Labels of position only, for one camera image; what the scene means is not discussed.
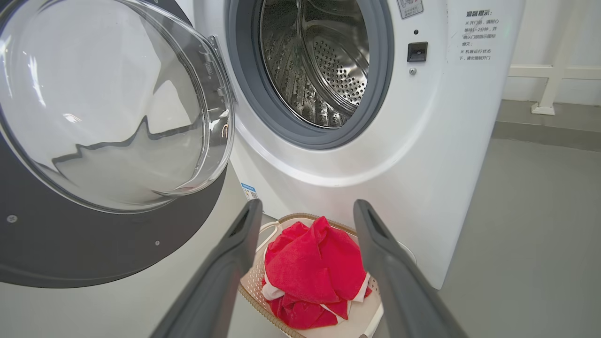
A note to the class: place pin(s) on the white metal floor railing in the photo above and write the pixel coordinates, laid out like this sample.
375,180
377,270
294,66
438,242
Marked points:
549,80

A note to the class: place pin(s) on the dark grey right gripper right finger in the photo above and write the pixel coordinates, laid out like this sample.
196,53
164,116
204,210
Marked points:
399,281

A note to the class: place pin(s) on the round glass washing machine door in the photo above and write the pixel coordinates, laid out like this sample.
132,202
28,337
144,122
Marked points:
103,117

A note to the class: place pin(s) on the red and white garment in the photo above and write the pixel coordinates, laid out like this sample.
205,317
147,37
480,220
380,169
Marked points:
310,272

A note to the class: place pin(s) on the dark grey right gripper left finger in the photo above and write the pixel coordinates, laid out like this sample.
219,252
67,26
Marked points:
216,281

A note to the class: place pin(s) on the cream perforated laundry basket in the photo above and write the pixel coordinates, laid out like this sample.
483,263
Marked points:
361,319

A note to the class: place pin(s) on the white front-load washing machine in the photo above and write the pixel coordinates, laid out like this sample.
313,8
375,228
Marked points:
422,155

